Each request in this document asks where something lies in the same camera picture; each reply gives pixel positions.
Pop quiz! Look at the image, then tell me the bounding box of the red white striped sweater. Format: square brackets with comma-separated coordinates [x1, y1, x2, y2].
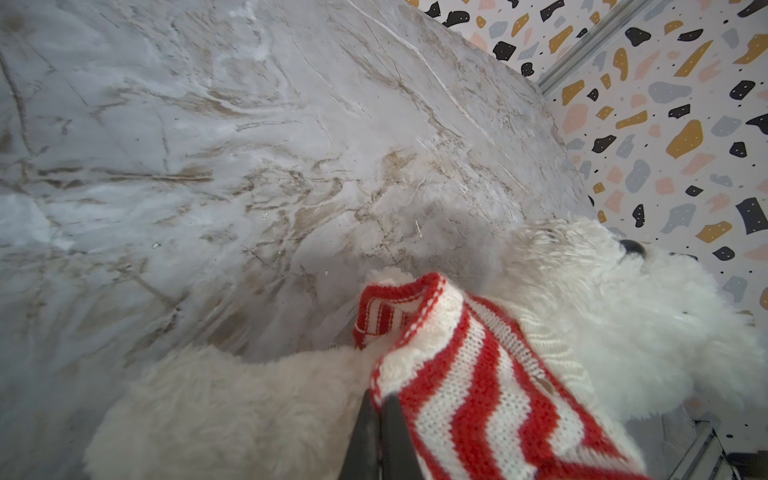
[354, 269, 647, 479]

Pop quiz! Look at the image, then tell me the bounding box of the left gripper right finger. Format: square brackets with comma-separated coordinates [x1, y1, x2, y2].
[379, 395, 424, 480]

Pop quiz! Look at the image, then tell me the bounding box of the white teddy bear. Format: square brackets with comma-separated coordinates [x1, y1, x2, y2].
[84, 218, 767, 479]

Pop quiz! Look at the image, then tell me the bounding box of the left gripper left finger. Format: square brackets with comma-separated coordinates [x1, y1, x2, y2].
[338, 390, 380, 480]

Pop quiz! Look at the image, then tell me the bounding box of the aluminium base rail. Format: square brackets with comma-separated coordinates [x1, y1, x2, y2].
[668, 421, 767, 480]

